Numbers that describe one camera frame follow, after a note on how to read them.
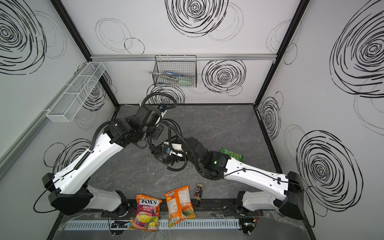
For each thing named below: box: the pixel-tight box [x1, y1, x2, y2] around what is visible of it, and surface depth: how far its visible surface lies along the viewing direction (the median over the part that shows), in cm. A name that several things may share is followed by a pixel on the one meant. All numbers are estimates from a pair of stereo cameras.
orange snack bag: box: [164, 185, 197, 228], surface depth 74 cm
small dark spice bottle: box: [192, 183, 204, 207], surface depth 77 cm
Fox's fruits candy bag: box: [128, 194, 163, 232], surface depth 70 cm
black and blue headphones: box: [151, 141, 188, 171], surface depth 60 cm
